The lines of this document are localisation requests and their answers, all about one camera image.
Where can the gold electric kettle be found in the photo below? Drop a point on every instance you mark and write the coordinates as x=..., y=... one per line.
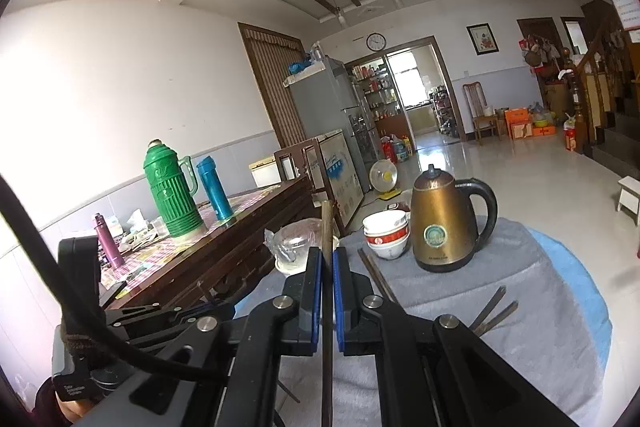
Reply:
x=440, y=217

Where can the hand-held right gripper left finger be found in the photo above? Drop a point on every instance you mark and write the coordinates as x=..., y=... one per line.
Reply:
x=314, y=297

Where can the grey refrigerator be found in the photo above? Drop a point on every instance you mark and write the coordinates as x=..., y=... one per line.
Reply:
x=325, y=102

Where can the green thermos jug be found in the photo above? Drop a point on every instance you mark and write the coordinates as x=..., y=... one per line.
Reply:
x=172, y=192

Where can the shelf of goods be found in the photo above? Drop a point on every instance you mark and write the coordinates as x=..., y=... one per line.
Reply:
x=375, y=97

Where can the framed wall picture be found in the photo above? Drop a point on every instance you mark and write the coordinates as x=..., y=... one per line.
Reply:
x=482, y=39

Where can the orange cardboard boxes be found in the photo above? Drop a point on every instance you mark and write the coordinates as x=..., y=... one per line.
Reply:
x=520, y=122

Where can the blue thermos bottle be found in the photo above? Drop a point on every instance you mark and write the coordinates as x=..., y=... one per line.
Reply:
x=215, y=187

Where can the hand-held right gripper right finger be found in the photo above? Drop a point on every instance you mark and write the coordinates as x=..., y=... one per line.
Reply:
x=337, y=297

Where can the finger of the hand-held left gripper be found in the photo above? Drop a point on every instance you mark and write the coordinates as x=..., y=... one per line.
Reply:
x=165, y=314

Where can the dark wooden chopstick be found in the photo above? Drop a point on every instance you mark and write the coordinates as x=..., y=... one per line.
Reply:
x=327, y=227
x=382, y=274
x=497, y=319
x=375, y=276
x=490, y=307

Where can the round wall clock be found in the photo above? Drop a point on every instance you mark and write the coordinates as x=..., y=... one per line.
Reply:
x=376, y=42

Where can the wooden chair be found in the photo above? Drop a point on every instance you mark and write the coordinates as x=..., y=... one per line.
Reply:
x=480, y=117

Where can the dark wooden table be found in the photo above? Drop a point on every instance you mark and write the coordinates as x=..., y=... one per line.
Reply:
x=225, y=257

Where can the grey tablecloth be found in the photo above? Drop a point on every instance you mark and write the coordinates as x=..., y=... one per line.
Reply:
x=450, y=297

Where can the wooden stair railing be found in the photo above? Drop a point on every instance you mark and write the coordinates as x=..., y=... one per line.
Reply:
x=595, y=77

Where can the white stool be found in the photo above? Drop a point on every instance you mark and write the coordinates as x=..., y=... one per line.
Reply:
x=629, y=197

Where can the purple bottle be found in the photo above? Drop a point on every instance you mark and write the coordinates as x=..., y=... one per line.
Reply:
x=111, y=244

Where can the blue cloth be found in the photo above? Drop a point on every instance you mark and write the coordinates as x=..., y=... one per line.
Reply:
x=575, y=277

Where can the brown wooden door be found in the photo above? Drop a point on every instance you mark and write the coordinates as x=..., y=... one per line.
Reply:
x=275, y=82

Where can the small floor fan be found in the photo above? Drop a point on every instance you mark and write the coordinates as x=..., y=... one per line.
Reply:
x=384, y=174

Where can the patterned table cover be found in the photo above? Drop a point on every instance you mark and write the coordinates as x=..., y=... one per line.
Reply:
x=150, y=252

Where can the clear plastic bag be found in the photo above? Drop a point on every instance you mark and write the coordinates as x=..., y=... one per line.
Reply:
x=295, y=237

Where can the red and white bowl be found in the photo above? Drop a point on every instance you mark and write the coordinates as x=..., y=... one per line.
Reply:
x=385, y=223
x=387, y=248

